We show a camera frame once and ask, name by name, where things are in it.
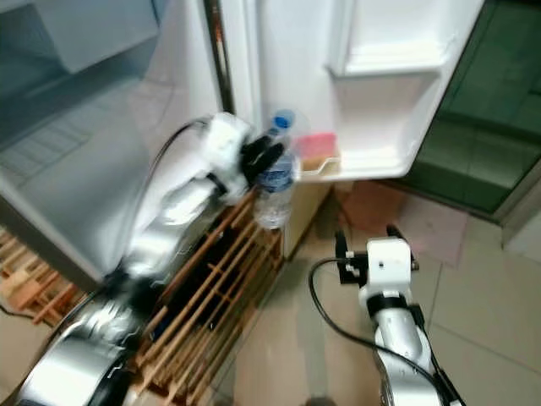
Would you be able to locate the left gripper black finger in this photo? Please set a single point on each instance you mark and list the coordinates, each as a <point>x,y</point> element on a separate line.
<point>270,159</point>

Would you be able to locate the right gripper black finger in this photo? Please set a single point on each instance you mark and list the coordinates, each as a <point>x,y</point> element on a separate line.
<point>341,245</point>
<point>395,232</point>

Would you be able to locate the clear blue capped water bottle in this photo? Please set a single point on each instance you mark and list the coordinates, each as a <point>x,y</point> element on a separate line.
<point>275,207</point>

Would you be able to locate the small steel fridge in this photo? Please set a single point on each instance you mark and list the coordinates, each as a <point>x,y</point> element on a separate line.
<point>304,51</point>

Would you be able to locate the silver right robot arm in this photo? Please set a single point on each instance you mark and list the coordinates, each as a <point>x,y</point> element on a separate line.
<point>401,347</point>

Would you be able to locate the white topped side cabinet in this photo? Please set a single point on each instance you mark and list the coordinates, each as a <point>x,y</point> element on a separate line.
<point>308,216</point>

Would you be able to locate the pink box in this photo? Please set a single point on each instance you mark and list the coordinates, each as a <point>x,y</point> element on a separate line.
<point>317,145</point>

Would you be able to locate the wooden slatted rack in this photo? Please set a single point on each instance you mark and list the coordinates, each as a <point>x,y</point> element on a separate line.
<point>220,330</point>

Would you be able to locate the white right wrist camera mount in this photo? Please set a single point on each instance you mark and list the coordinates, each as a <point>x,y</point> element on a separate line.
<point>389,262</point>

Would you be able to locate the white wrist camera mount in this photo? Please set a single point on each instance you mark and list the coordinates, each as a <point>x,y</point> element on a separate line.
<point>224,144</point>
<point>389,262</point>

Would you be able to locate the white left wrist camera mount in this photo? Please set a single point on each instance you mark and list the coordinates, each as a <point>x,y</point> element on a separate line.
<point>224,144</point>

